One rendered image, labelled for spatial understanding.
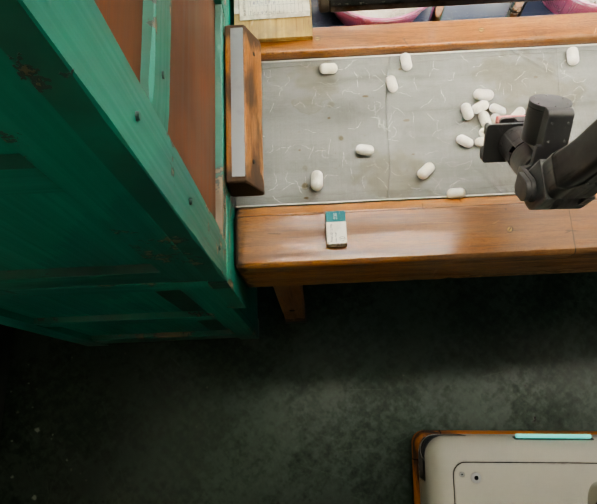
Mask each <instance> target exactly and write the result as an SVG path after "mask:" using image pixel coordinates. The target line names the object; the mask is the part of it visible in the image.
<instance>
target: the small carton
mask: <svg viewBox="0 0 597 504"><path fill-rule="evenodd" d="M325 224H326V242H327V247H345V246H347V228H346V213H345V210H342V211H325Z"/></svg>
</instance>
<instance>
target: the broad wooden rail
mask: <svg viewBox="0 0 597 504"><path fill-rule="evenodd" d="M595 195H596V199H594V200H593V201H591V202H590V203H588V204H587V205H585V206H584V207H582V208H581V209H553V210H529V209H528V208H527V207H526V205H525V202H524V201H520V200H519V198H518V197H517V196H516V195H504V196H483V197H463V198H455V199H450V198H442V199H421V200H400V201H380V202H359V203H338V204H318V205H297V206H276V207H256V208H239V209H237V211H236V213H235V218H234V242H235V267H236V268H237V270H238V272H239V273H240V275H241V277H242V278H243V280H244V282H245V284H246V285H247V287H249V288H252V287H275V286H297V285H318V284H340V283H362V282H384V281H406V280H428V279H443V278H471V277H493V276H515V275H537V274H558V273H580V272H597V194H595ZM342 210H345V213H346V228H347V246H345V247H327V242H326V224H325V211H342Z"/></svg>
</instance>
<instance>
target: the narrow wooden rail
mask: <svg viewBox="0 0 597 504"><path fill-rule="evenodd" d="M312 31H313V39H312V40H295V41H277V42H260V44H261V61H279V60H298V59H316V58H335V57H354V56H372V55H391V54H403V53H408V54H410V53H428V52H447V51H466V50H484V49H503V48H522V47H541V46H559V45H578V44H597V12H591V13H572V14H554V15H538V16H526V17H499V18H481V19H462V20H444V21H426V22H407V23H389V24H371V25H353V26H334V27H316V28H312Z"/></svg>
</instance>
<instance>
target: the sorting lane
mask: <svg viewBox="0 0 597 504"><path fill-rule="evenodd" d="M570 47H576V48H577V49H578V52H579V62H578V63H577V64H576V65H574V66H571V65H569V64H568V62H567V54H566V52H567V50H568V49H569V48H570ZM401 55H402V54H391V55H372V56H354V57H335V58H316V59H298V60H279V61H261V68H262V136H263V165H264V189H265V194H264V195H261V196H241V197H235V208H236V210H237V209H239V208H256V207H276V206H297V205H318V204H338V203H359V202H380V201H400V200H421V199H442V198H448V197H447V191H448V190H449V189H450V188H463V189H464V190H465V192H466V194H465V196H464V197H483V196H504V195H516V194H515V193H514V191H515V188H514V186H515V182H516V177H517V175H516V174H515V172H514V171H513V170H512V168H511V167H510V166H509V164H508V163H507V162H492V163H484V162H483V161H482V160H481V158H480V149H481V147H477V146H476V145H475V140H476V139H477V138H479V137H480V135H479V131H480V129H481V128H483V127H482V126H481V123H480V121H479V119H478V115H479V113H478V114H474V116H473V118H472V119H471V120H465V119H464V118H463V115H462V112H461V105H462V104H463V103H469V104H470V105H471V108H472V106H473V105H474V104H476V103H478V102H480V101H482V100H476V99H475V98H474V96H473V93H474V91H475V90H476V89H489V90H492V91H493V93H494V97H493V99H492V100H490V101H488V103H489V107H490V105H491V104H493V103H496V104H498V105H500V106H502V107H504V108H505V109H506V114H505V115H504V116H506V115H511V114H512V113H513V112H514V111H515V110H516V108H518V107H523V108H524V109H525V114H524V115H526V111H527V106H528V102H529V98H530V97H531V96H533V95H537V94H552V95H558V96H562V97H565V98H568V99H570V100H571V101H572V102H573V105H572V108H573V109H574V112H575V117H574V121H573V126H572V130H571V134H570V139H569V143H570V142H572V141H573V140H574V139H575V138H576V137H578V136H579V135H580V134H581V133H582V132H583V131H584V130H585V129H586V128H587V127H588V126H589V125H590V124H592V123H593V122H594V121H595V120H596V119H597V44H578V45H559V46H541V47H522V48H503V49H484V50H466V51H447V52H428V53H410V54H409V55H410V56H411V62H412V68H411V69H410V70H408V71H405V70H403V69H402V66H401V61H400V57H401ZM323 63H335V64H336V65H337V67H338V70H337V72H336V73H334V74H322V73H321V72H320V70H319V67H320V65H321V64H323ZM390 75H393V76H394V77H395V78H396V81H397V84H398V89H397V91H396V92H393V93H392V92H390V91H389V90H388V87H387V84H386V78H387V77H388V76H390ZM489 107H488V108H487V109H486V110H484V111H486V112H488V114H489V116H490V117H491V115H492V114H493V113H491V112H490V110H489ZM459 135H465V136H467V137H469V138H471V139H472V140H473V142H474V143H473V146H472V147H470V148H466V147H464V146H462V145H460V144H458V143H457V141H456V138H457V136H459ZM569 143H568V144H569ZM359 144H365V145H371V146H373V148H374V153H373V154H372V155H360V154H358V153H357V152H356V147H357V146H358V145H359ZM428 162H431V163H433V164H434V166H435V169H434V171H433V172H432V173H431V174H430V175H429V176H428V177H427V178H426V179H420V178H419V177H418V175H417V172H418V170H419V169H420V168H422V167H423V166H424V165H425V164H426V163H428ZM315 170H319V171H321V172H322V174H323V186H322V188H321V189H320V190H318V191H315V190H313V189H312V188H311V174H312V172H313V171H315Z"/></svg>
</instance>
